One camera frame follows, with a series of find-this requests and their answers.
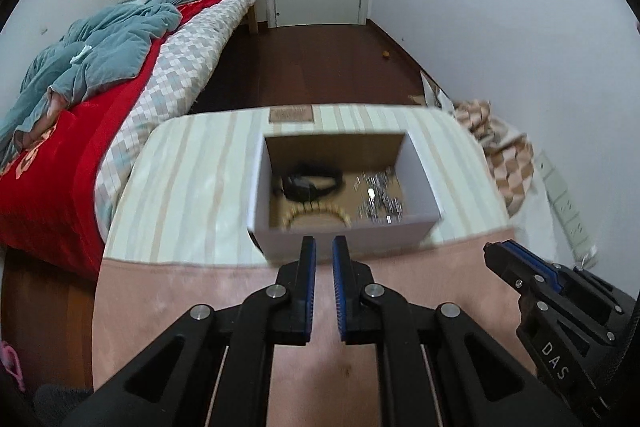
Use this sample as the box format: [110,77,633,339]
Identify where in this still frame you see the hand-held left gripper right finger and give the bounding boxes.
[331,235,583,427]

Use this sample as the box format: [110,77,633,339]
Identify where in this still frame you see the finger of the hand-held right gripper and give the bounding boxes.
[502,241,636,323]
[483,243,621,344]

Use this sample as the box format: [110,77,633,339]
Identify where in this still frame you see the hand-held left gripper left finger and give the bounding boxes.
[60,235,317,427]

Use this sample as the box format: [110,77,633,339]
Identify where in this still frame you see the wooden bead bracelet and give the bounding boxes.
[281,202,353,228]

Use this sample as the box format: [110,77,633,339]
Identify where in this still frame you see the white cardboard box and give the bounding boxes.
[247,131,445,264]

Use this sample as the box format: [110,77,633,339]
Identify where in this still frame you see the black smartwatch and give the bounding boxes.
[280,162,346,202]

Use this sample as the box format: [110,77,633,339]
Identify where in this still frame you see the thick silver chain bracelet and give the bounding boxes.
[356,193,405,224]

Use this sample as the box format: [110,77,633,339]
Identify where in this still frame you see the white cloth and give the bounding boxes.
[500,119,576,258]

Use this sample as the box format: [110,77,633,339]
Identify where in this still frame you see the white power strip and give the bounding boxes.
[535,150,598,268]

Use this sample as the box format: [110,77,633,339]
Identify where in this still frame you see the beige checkered cloth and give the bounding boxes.
[452,99,536,218]

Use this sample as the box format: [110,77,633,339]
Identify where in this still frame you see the pink and striped table mat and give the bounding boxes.
[91,103,541,427]

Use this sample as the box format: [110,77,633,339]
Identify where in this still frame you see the checkered bed sheet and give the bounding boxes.
[94,0,262,243]

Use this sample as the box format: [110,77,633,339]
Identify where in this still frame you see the bed with red blanket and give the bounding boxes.
[0,0,246,280]

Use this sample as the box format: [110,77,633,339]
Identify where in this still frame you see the teal quilt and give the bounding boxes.
[0,0,262,158]

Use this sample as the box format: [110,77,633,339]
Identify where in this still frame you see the pink slippers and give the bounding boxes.
[0,339,26,393]

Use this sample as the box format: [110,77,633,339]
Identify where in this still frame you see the wooden bed frame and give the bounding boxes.
[246,0,262,35]

